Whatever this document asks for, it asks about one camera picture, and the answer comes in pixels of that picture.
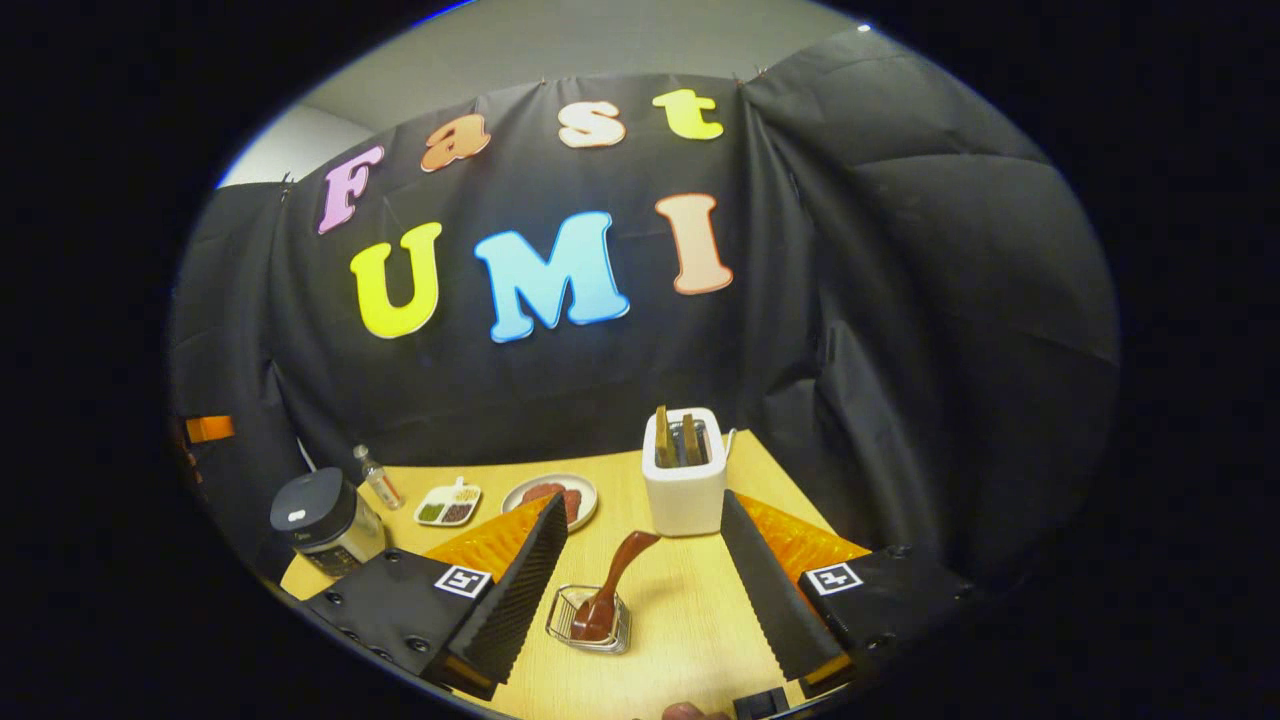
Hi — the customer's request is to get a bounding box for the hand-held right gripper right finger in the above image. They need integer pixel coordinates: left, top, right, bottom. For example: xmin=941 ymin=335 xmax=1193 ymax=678
xmin=720 ymin=489 xmax=976 ymax=701

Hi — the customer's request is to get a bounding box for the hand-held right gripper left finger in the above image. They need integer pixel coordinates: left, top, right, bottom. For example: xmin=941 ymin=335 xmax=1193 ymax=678
xmin=300 ymin=492 xmax=570 ymax=701

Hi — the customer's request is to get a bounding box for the brown wooden spoon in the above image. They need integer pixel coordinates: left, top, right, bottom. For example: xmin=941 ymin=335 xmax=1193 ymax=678
xmin=570 ymin=530 xmax=663 ymax=643

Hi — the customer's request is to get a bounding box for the dark lidded rice cooker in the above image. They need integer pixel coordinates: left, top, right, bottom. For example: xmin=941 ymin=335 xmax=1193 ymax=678
xmin=269 ymin=467 xmax=389 ymax=579

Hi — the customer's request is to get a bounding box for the white divided bean dish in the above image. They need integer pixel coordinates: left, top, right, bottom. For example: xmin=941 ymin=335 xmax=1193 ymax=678
xmin=414 ymin=476 xmax=483 ymax=528

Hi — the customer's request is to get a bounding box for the white toaster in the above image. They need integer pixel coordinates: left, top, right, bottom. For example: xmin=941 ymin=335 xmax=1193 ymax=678
xmin=641 ymin=407 xmax=729 ymax=537

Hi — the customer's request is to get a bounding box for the round white plate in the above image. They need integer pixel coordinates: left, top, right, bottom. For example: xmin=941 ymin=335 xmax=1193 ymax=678
xmin=500 ymin=472 xmax=600 ymax=533

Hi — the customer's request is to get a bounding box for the small clear glass bottle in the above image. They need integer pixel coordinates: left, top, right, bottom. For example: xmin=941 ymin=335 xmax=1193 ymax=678
xmin=352 ymin=444 xmax=405 ymax=512

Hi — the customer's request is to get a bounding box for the black backdrop cloth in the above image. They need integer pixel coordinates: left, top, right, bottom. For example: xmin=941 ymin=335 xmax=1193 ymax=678
xmin=165 ymin=25 xmax=1121 ymax=591

